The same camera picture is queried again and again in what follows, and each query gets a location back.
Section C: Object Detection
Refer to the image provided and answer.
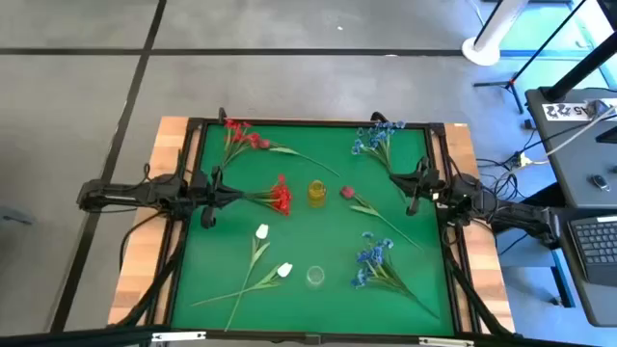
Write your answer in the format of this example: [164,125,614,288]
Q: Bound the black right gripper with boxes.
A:
[389,156,447,201]

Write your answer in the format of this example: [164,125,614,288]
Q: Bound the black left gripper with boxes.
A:
[191,166,246,211]

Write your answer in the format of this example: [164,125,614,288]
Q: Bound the white artificial tulip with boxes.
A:
[224,223,272,333]
[190,261,294,308]

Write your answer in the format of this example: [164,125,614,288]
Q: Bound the red artificial flower bunch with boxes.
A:
[222,119,255,168]
[244,173,294,217]

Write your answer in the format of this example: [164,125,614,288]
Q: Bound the green stems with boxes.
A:
[350,231,441,320]

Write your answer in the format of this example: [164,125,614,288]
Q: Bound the clear glass vase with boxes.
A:
[306,265,326,289]

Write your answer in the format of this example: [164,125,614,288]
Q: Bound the yellow glass vase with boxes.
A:
[308,179,328,209]

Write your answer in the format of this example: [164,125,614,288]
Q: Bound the green table mat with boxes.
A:
[171,123,455,337]

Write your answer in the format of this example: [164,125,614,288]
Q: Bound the thin black tripod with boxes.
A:
[472,0,589,116]

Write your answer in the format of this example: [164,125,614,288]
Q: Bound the white pillar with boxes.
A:
[461,0,529,67]

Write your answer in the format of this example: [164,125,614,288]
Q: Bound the white paper label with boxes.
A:
[542,98,617,121]

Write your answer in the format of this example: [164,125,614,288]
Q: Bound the dark laptop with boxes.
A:
[567,215,617,286]

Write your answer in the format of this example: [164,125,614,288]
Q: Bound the thick black stand pole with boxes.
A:
[543,41,617,103]

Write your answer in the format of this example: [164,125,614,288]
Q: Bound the dark grey desk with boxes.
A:
[558,206,617,329]

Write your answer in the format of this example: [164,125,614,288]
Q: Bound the black table frame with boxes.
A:
[144,115,512,346]

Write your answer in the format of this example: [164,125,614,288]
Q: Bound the silver frame bracket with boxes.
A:
[417,336,476,347]
[151,330,207,343]

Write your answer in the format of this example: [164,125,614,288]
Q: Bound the white cable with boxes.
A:
[529,106,617,164]

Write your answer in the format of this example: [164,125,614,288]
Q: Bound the black mount beam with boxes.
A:
[0,325,617,347]

